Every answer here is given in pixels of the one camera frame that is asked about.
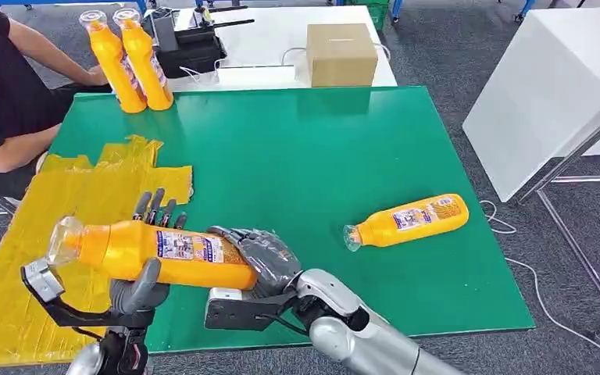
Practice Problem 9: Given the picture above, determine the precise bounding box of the yellow sheet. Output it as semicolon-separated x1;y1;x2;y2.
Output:
0;134;195;369

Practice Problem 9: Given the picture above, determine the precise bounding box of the black rod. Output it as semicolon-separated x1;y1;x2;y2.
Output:
209;19;256;30

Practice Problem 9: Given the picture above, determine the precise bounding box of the brown cardboard box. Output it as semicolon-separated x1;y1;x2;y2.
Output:
305;23;379;88

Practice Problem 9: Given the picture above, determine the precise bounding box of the person's left hand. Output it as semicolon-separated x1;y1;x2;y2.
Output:
79;64;111;88

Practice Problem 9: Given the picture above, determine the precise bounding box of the green mat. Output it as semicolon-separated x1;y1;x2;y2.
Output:
48;85;535;355

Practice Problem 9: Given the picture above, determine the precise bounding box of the white flat box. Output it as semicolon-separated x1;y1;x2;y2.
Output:
216;64;298;88

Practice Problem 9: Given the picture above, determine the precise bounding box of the green crate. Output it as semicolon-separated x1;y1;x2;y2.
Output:
343;0;392;32

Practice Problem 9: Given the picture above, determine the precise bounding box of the metal table frame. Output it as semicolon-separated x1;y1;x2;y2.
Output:
516;72;600;340

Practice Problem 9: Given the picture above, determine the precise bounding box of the thin white cable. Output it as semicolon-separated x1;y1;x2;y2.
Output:
280;46;309;67

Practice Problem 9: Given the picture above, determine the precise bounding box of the blue metal frame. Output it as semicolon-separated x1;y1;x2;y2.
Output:
0;0;150;16
195;0;345;9

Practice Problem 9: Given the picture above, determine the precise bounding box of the orange drink bottle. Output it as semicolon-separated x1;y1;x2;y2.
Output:
112;7;175;113
78;10;149;114
45;216;259;291
343;193;471;254

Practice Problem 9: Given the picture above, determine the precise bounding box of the black tray device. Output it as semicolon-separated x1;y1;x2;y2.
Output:
155;26;229;80

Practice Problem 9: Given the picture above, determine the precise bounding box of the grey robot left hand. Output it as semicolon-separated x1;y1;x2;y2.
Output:
109;187;189;316

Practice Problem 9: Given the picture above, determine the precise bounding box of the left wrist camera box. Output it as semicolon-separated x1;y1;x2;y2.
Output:
20;259;113;329

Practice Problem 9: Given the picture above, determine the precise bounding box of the white floor cable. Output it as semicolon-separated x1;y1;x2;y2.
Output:
479;199;600;359

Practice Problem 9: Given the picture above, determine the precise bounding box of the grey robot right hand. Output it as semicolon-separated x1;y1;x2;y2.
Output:
206;225;304;300

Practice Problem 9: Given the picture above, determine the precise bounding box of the grey box device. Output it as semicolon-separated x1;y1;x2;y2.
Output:
145;7;180;53

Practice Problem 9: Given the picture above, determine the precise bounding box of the large white panel table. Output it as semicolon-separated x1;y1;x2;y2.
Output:
461;7;600;204

